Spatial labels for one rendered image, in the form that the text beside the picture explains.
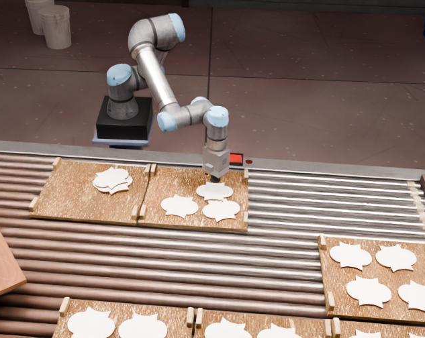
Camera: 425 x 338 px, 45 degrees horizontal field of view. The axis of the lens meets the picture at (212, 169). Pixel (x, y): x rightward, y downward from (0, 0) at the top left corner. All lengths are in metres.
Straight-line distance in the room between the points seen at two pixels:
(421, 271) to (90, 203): 1.24
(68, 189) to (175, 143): 1.98
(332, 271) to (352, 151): 2.37
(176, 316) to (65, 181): 0.82
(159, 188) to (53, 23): 3.66
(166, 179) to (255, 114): 2.37
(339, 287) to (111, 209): 0.89
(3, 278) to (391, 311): 1.21
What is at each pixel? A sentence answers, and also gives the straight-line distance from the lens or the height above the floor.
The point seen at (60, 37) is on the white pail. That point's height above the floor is 0.13.
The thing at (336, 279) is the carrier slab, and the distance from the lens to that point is 1.80.
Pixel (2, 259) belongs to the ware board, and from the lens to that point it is 1.76.
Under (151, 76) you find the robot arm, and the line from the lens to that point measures 1.94.
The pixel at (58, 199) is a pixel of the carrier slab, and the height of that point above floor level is 0.94.
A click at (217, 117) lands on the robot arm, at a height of 1.32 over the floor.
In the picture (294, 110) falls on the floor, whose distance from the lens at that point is 4.53.
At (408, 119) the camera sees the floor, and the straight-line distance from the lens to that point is 4.71.
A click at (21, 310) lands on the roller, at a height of 0.92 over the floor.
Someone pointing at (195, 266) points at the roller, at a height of 0.92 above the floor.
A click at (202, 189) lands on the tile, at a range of 2.06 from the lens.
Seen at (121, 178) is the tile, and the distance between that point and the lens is 2.11.
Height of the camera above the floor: 2.26
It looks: 37 degrees down
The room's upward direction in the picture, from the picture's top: 2 degrees clockwise
